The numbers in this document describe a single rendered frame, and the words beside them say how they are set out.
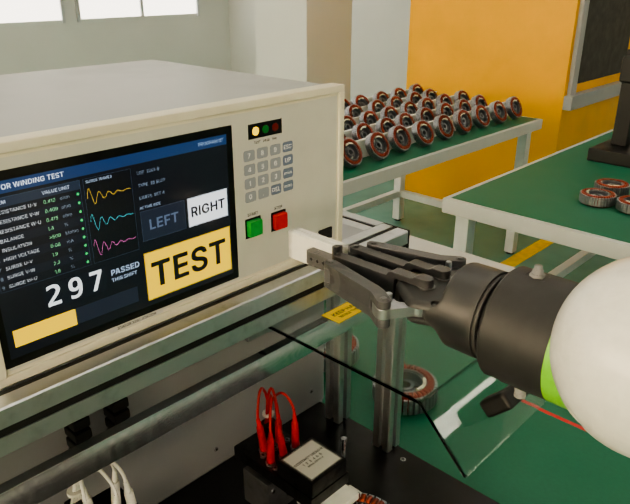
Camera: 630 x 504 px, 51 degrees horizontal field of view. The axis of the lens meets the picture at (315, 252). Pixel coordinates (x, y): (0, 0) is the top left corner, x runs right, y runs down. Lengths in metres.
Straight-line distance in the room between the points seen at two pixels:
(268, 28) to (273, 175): 4.05
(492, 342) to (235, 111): 0.34
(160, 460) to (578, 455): 0.63
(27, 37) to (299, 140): 6.75
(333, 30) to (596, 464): 3.90
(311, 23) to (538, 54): 1.45
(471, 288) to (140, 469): 0.56
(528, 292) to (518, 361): 0.05
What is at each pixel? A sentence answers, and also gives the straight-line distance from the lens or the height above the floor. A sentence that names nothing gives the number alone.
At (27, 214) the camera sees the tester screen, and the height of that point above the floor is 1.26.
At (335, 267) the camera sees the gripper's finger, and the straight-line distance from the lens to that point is 0.59.
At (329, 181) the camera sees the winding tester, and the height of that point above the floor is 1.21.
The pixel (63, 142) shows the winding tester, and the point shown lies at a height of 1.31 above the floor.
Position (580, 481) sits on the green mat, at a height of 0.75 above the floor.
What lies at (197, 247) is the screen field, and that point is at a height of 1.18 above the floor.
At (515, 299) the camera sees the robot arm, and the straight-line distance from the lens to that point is 0.51.
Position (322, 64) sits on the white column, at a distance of 4.63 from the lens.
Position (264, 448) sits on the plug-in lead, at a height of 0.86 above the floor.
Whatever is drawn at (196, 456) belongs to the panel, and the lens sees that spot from 0.99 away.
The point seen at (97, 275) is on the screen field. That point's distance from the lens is 0.63.
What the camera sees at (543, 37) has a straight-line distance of 4.11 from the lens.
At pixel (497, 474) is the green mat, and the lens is 1.07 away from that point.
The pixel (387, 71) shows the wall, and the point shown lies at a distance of 7.07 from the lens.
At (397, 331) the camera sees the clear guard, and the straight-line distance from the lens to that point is 0.76.
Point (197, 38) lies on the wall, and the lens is 8.49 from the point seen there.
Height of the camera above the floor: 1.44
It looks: 23 degrees down
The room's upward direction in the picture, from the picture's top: straight up
